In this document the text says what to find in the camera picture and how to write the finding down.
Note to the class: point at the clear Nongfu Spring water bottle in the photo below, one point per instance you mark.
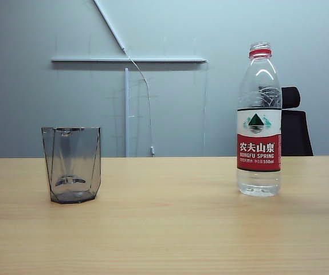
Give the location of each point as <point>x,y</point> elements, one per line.
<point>258,143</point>

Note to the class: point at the grey transparent faceted cup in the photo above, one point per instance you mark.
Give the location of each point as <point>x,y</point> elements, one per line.
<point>72,160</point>

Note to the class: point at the black office chair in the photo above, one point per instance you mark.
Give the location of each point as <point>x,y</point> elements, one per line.
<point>296,131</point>

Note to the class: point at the white vertical wall strip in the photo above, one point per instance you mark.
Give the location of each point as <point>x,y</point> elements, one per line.
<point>126,114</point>

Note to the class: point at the white horizontal wall bar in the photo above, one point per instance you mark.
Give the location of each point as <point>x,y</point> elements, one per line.
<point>95,59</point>

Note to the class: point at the white diagonal wall bar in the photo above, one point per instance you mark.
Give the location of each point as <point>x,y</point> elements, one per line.
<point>110,24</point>

